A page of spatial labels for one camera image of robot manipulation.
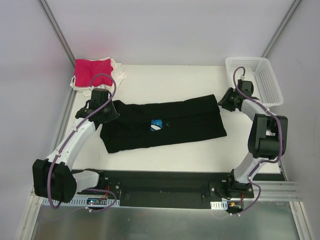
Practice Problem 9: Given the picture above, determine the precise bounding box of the black daisy print t-shirt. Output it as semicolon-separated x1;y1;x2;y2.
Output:
100;94;227;154

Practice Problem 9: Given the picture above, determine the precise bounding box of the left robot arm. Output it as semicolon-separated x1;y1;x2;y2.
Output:
32;88;119;208

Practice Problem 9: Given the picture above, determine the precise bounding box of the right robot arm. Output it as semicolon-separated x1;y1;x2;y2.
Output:
218;79;288;198

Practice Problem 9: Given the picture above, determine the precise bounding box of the white folded t-shirt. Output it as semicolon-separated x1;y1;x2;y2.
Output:
70;57;126;97

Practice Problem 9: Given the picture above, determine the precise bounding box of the pink folded t-shirt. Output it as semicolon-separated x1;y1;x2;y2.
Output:
73;58;114;88

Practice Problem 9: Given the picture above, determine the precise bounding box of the white plastic basket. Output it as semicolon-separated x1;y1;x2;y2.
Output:
225;56;284;108

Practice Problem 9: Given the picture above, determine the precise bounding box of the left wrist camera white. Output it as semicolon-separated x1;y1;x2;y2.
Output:
96;85;106;90

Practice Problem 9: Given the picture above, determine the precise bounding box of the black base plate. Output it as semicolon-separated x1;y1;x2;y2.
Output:
80;170;254;209

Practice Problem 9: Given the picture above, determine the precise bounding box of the right white cable duct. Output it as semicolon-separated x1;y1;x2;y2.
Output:
210;201;228;211

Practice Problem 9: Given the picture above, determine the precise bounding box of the white cable duct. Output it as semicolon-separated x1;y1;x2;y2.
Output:
210;201;228;211
41;195;121;208

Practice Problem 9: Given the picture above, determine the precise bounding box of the left white cable duct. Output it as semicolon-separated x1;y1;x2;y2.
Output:
41;195;121;208

